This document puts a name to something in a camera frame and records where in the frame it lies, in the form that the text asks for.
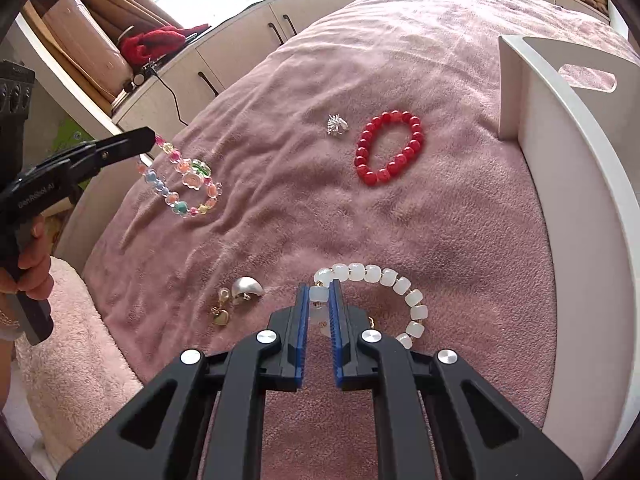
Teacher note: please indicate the white cabinet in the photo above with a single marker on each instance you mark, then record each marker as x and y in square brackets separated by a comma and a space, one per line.
[300, 25]

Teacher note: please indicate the gold heart charm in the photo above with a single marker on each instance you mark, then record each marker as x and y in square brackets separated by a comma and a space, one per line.
[220, 316]

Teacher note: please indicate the silver shell earring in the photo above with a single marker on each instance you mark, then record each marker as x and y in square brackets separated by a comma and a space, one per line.
[245, 288]

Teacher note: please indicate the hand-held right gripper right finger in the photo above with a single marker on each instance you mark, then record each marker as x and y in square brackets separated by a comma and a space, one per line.
[336, 335]

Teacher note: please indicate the pink fluffy rug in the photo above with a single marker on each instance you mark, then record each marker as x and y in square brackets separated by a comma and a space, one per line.
[65, 360]

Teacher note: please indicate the pink blanket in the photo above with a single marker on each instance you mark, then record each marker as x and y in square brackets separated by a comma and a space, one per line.
[310, 210]

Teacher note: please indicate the pink suitcase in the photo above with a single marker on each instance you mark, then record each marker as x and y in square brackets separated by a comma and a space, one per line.
[85, 45]

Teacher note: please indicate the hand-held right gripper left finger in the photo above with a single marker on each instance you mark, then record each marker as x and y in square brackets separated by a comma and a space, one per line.
[300, 332]

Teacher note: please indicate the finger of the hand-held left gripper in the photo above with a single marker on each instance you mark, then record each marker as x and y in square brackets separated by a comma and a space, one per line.
[125, 142]

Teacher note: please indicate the person's left hand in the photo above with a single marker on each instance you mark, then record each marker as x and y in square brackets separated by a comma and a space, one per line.
[35, 265]

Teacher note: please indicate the red knitted cloth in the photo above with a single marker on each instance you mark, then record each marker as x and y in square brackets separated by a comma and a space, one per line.
[150, 42]

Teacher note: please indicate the white tray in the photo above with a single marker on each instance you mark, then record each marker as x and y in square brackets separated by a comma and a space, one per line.
[565, 200]

